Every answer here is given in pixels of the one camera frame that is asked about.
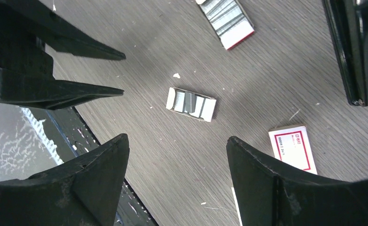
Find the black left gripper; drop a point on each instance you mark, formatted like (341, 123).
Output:
(25, 27)

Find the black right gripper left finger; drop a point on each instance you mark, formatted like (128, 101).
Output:
(43, 200)

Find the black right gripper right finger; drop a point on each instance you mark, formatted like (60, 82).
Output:
(270, 192)

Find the black stapler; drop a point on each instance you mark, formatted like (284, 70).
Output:
(348, 24)

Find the white staple box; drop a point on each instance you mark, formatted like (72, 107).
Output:
(237, 206)

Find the red staple box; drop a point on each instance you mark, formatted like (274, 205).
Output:
(290, 144)

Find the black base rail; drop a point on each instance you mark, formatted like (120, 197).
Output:
(98, 169)

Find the slotted cable duct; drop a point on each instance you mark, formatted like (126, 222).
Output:
(39, 129)

